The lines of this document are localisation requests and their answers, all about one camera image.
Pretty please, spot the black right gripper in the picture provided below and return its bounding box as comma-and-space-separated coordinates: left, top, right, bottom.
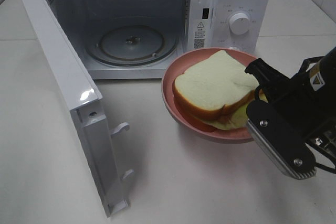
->
245, 57, 335, 151

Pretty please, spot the pink round plate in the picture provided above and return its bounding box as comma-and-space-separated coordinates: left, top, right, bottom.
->
161, 47, 256, 144

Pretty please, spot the white bread sandwich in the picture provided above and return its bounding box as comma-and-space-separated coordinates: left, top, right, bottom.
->
172, 50, 259, 132

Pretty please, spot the white microwave door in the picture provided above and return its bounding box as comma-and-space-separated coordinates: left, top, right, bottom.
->
22, 0, 134, 216

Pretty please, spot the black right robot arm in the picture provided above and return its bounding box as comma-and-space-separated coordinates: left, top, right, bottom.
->
245, 49, 335, 157

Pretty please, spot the upper white power knob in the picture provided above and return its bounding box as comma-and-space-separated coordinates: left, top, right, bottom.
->
228, 12, 250, 35

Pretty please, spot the glass microwave turntable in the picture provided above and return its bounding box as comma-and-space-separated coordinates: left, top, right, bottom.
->
86, 25, 179, 67

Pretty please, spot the white microwave oven body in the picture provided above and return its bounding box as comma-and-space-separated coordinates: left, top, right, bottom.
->
47, 0, 268, 80

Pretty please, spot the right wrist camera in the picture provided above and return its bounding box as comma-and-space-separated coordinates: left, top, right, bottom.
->
246, 100, 317, 180

